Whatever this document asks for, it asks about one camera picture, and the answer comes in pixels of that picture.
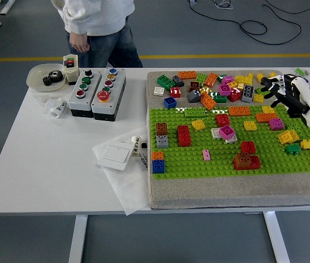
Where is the person's right hand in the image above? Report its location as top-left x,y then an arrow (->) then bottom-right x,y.
69,31 -> 91,54

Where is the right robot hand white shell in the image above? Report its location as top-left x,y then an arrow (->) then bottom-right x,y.
260,73 -> 310,137

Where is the grey long brick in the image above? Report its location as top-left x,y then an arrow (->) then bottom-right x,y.
241,84 -> 255,104

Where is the brown square brick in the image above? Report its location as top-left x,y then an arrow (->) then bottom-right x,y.
156,122 -> 169,136
233,152 -> 252,170

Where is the green studded baseplate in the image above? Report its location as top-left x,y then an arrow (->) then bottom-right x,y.
149,105 -> 310,180

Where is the dark metal gear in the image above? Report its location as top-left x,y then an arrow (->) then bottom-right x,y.
42,75 -> 59,87
48,70 -> 65,84

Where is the grey four-button control box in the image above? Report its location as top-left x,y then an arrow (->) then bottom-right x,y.
68,68 -> 102,118

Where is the orange long brick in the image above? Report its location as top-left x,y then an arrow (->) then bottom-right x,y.
200,92 -> 217,111
178,70 -> 198,80
228,106 -> 251,117
255,112 -> 278,124
204,72 -> 219,88

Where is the white shallow bowl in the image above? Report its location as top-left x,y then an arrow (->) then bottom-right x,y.
26,63 -> 68,93

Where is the grey emergency-stop control box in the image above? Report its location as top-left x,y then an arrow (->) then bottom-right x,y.
91,67 -> 127,122

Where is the clear plastic piece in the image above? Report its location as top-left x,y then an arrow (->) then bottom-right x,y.
36,92 -> 54,104

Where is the white pipe tee fitting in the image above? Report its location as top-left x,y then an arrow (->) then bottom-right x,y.
44,98 -> 68,119

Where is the white desk foot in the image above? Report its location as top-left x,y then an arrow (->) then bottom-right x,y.
0,0 -> 16,16

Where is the red long brick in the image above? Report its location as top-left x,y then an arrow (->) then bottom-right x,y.
233,155 -> 262,170
177,125 -> 192,147

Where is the dark green long brick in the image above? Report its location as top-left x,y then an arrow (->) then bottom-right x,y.
156,75 -> 177,91

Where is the blue square brick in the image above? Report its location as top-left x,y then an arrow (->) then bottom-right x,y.
163,97 -> 177,109
152,159 -> 166,174

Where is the grey sloped brick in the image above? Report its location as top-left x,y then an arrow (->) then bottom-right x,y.
187,89 -> 202,104

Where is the white tube with writing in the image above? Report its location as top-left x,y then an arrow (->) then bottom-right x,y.
129,135 -> 142,158

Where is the grey-brown mat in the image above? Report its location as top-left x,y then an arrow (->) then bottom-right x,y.
146,70 -> 310,211

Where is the grey square brick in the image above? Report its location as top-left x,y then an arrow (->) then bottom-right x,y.
157,135 -> 169,149

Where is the white table leg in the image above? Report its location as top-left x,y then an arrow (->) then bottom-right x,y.
263,211 -> 291,263
67,215 -> 89,263

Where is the cream two-button switch box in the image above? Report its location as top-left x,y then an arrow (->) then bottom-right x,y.
62,54 -> 80,85

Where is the black floor cable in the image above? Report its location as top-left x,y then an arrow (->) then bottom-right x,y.
189,0 -> 310,46

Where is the white wall switch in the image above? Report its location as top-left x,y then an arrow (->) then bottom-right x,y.
97,144 -> 134,172

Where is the white floor cable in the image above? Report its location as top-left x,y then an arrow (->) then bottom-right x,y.
215,0 -> 234,10

